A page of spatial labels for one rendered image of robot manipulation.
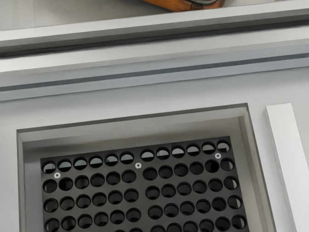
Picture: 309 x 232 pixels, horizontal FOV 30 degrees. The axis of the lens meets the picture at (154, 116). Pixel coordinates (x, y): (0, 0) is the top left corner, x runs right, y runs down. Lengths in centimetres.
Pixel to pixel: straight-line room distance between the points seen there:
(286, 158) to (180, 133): 16
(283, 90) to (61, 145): 24
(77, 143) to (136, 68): 15
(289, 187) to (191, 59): 13
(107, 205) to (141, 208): 3
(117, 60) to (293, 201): 18
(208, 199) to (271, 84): 12
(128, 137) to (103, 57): 15
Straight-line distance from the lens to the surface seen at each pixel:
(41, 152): 61
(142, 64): 47
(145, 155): 58
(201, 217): 51
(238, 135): 61
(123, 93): 50
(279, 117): 49
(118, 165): 52
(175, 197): 51
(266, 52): 49
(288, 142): 48
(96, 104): 50
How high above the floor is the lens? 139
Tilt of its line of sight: 64 degrees down
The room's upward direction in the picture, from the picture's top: 1 degrees clockwise
